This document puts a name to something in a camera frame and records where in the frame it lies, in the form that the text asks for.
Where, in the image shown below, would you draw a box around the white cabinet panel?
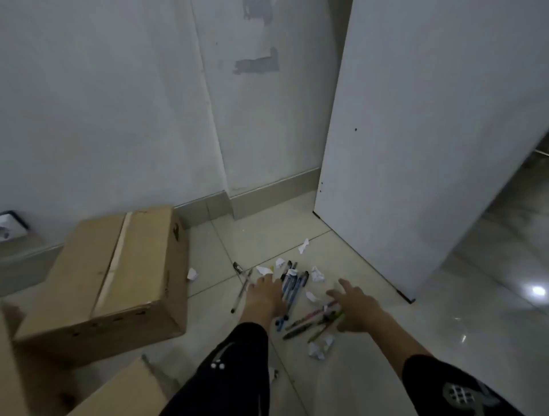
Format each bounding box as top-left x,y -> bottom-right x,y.
313,0 -> 549,305

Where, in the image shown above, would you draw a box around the open cardboard box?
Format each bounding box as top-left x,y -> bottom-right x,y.
64,355 -> 173,416

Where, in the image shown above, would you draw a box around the transparent ballpoint pen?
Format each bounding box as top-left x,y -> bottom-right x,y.
230,269 -> 254,314

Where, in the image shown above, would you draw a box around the person's right hand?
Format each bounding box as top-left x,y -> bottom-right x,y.
326,279 -> 387,333

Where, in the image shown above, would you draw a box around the white wall socket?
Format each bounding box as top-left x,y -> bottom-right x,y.
0,209 -> 31,245

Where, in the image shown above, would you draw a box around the person's right forearm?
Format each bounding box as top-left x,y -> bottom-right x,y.
365,312 -> 522,416

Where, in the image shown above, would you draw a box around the pile of assorted pens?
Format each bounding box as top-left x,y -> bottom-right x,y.
274,259 -> 345,344

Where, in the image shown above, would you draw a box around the person's left hand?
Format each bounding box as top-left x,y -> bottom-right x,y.
244,274 -> 287,321

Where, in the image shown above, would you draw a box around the large closed cardboard box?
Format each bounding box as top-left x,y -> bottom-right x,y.
13,205 -> 190,357

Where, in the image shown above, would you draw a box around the person's left forearm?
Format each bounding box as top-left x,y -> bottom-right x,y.
161,315 -> 281,416

